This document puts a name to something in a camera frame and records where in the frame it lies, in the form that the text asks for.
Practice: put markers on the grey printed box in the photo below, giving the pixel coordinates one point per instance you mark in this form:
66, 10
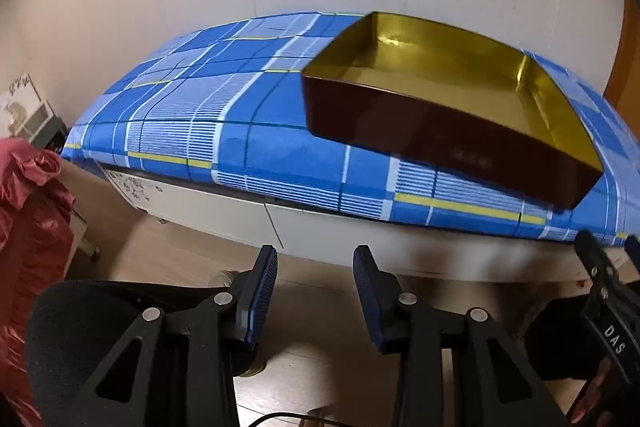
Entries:
25, 107

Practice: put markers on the blue plaid blanket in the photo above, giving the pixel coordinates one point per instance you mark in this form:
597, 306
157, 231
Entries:
200, 107

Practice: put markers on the orange wooden post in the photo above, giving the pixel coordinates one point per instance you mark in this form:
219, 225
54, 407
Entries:
627, 57

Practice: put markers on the white bed base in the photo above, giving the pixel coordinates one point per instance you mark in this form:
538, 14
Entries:
175, 202

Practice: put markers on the red plastic bag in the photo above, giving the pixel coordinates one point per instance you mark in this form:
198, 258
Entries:
30, 232

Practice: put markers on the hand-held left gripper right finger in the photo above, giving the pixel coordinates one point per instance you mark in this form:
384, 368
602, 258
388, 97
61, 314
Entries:
370, 297

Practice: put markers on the brown box with gold lining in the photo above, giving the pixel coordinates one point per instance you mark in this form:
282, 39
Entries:
450, 147

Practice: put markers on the person's right leg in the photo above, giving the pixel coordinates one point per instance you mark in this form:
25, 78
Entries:
555, 337

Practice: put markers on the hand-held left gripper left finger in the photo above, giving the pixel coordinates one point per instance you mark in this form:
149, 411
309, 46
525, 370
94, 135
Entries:
260, 297

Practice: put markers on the black round stool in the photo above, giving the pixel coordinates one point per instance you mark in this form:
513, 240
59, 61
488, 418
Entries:
75, 332

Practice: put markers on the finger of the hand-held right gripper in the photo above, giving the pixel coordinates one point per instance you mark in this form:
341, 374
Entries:
592, 257
635, 252

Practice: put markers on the person's right hand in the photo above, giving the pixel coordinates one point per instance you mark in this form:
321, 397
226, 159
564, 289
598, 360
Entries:
600, 387

